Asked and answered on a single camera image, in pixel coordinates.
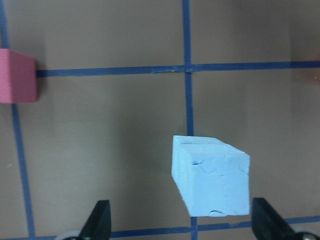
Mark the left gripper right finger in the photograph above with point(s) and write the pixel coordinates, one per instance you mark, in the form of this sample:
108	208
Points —
267	224

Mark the pink block front left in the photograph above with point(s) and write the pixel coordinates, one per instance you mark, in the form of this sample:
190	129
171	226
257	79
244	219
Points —
18	83

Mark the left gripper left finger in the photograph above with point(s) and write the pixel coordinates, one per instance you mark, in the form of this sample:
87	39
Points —
98	224

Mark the light blue block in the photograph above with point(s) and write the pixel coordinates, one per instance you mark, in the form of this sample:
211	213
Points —
212	177

